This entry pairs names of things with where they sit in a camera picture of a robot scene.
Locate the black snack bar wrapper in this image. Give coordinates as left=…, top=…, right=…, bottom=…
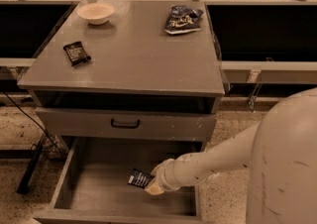
left=63, top=41, right=91, bottom=66

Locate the white bowl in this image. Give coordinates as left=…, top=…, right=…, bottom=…
left=77, top=2, right=115, bottom=25

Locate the grey drawer cabinet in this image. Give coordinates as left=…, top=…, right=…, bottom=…
left=17, top=0, right=226, bottom=167

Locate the grey open lower drawer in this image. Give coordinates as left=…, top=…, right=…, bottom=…
left=34, top=138, right=202, bottom=224

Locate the black power strip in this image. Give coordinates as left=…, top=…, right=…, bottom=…
left=17, top=140, right=43, bottom=194

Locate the blue rxbar blueberry bar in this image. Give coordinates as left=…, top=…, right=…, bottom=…
left=128, top=168, right=155, bottom=188

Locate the grey upper drawer black handle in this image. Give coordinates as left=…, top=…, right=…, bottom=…
left=36, top=107, right=216, bottom=142

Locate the black cable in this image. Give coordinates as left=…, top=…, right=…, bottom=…
left=1, top=90, right=67, bottom=157

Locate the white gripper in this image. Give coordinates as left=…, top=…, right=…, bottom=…
left=145, top=159, right=179, bottom=195

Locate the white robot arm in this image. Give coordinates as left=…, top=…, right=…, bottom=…
left=146, top=88, right=317, bottom=224

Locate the blue chip bag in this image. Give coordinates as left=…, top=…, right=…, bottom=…
left=164, top=5, right=204, bottom=35

